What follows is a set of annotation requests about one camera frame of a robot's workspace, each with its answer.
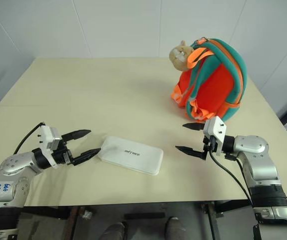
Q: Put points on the white case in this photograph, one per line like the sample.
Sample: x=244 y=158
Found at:
x=133 y=155

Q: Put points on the dark rounded shape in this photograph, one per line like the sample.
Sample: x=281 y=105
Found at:
x=114 y=232

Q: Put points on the tan plush hamster toy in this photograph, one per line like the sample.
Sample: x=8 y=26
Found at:
x=179 y=56

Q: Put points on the orange and teal backpack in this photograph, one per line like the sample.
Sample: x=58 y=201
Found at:
x=216 y=85

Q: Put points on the black metal table frame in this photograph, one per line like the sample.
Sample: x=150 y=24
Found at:
x=46 y=212

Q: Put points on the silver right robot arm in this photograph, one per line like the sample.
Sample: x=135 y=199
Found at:
x=258 y=160

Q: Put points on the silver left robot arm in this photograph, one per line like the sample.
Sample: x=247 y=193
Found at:
x=13 y=165

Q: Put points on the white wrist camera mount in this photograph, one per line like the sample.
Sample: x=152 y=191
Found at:
x=47 y=140
x=214 y=130

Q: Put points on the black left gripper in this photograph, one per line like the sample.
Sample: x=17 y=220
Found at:
x=61 y=156

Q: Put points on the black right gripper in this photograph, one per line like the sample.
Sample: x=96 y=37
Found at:
x=209 y=145

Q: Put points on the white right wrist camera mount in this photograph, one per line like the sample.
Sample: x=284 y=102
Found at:
x=214 y=130

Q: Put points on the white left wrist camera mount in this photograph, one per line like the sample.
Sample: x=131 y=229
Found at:
x=47 y=140

